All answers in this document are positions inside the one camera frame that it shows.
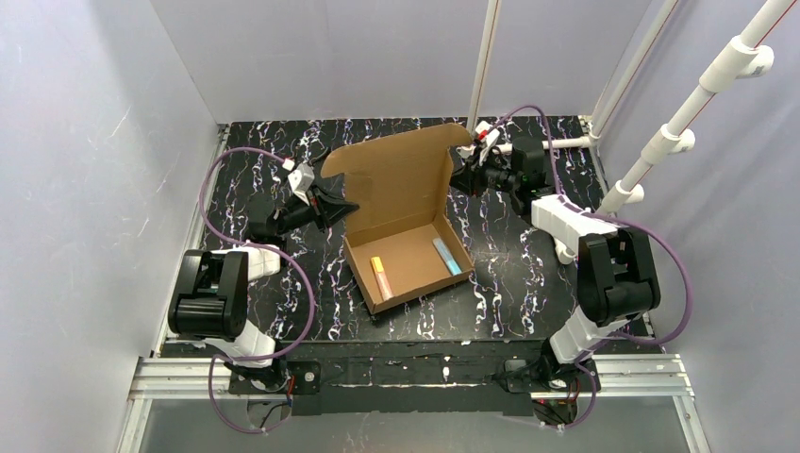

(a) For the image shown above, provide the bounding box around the orange pink marker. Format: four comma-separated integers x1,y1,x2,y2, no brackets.
370,257,393,301

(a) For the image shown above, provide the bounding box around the light blue marker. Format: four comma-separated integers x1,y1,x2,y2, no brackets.
432,238,462,276

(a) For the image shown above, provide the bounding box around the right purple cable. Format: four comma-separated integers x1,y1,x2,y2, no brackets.
486,105,695,428

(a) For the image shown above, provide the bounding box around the white PVC pipe frame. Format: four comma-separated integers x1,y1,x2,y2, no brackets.
464,0,797,266

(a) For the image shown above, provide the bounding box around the aluminium rail frame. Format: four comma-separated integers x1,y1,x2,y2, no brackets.
116,125,711,453

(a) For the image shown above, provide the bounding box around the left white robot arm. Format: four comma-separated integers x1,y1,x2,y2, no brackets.
167,182,358,392

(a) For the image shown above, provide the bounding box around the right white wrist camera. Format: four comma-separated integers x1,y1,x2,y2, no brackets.
456,121,500,166

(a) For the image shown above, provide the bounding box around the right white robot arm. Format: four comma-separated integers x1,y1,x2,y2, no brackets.
450,137,660,374

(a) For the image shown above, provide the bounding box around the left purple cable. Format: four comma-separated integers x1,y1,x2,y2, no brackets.
198,145,318,435

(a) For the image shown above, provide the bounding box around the purple cable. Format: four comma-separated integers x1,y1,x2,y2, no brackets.
198,145,318,435
486,105,695,428

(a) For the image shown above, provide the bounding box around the brown cardboard box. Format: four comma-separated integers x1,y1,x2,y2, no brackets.
321,123,475,314

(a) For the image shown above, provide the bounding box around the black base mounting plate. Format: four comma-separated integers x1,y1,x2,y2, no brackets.
229,340,600,416

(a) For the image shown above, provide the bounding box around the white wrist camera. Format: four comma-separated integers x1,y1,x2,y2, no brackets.
281,159,315,206
456,121,500,166

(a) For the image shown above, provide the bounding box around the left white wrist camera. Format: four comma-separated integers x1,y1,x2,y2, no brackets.
281,159,315,206

